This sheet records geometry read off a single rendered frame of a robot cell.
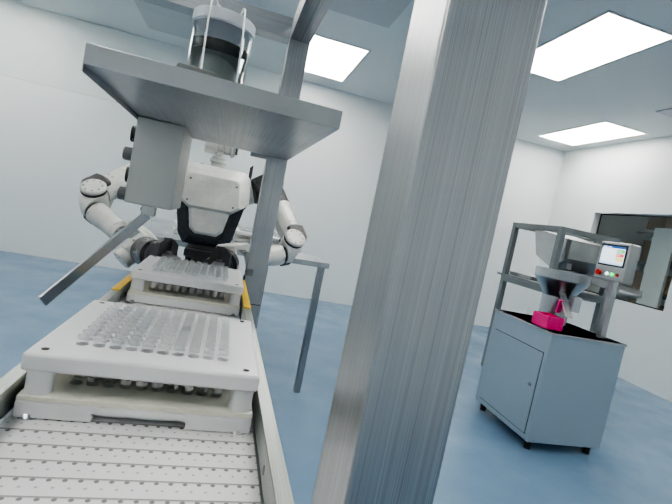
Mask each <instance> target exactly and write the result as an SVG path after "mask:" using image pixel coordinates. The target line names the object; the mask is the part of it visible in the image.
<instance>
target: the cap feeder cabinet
mask: <svg viewBox="0 0 672 504"><path fill-rule="evenodd" d="M495 310H496V311H495V316H494V320H493V324H492V329H491V333H490V337H489V342H488V346H487V350H486V355H485V359H484V363H483V368H482V372H481V376H480V381H479V385H478V389H477V394H476V399H477V400H478V401H479V402H480V403H481V405H480V410H482V411H486V408H487V409H488V410H490V411H491V412H492V413H493V414H494V415H496V416H497V417H498V418H499V419H500V420H501V421H503V422H504V423H505V424H506V425H507V426H509V427H510V428H511V429H512V430H513V431H514V432H516V433H517V434H518V435H519V436H520V437H522V438H523V439H524V443H523V448H525V449H528V450H530V448H531V444H532V443H543V444H554V445H565V446H576V447H583V448H582V453H584V454H587V455H589V453H590V449H591V448H598V449H599V448H600V444H601V440H602V436H603V432H604V429H605V425H606V421H607V417H608V413H609V409H610V405H611V401H612V397H613V393H614V389H615V385H616V381H617V377H618V374H619V370H620V366H621V362H622V358H623V354H624V350H625V347H627V345H626V344H623V343H620V342H618V341H615V340H612V339H610V338H607V337H605V339H601V338H598V337H596V333H594V332H591V331H588V330H586V329H583V328H580V327H578V326H575V325H572V324H570V323H567V322H566V326H563V329H562V331H561V332H559V331H553V330H547V329H544V328H542V327H540V326H537V325H535V324H533V323H531V321H532V316H533V315H530V314H524V313H518V312H512V311H506V310H500V309H495Z"/></svg>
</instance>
